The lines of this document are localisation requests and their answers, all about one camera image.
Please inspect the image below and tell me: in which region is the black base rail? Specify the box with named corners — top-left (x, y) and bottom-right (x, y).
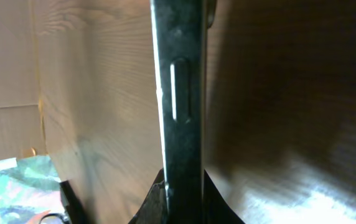
top-left (60, 180), bottom-right (90, 224)

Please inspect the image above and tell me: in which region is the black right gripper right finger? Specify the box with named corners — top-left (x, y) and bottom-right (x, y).
top-left (203, 170), bottom-right (245, 224)

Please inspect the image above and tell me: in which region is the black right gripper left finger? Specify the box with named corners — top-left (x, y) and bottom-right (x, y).
top-left (128, 169), bottom-right (167, 224)

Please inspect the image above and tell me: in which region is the brown cardboard panel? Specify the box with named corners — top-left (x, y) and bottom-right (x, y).
top-left (0, 1), bottom-right (46, 160)

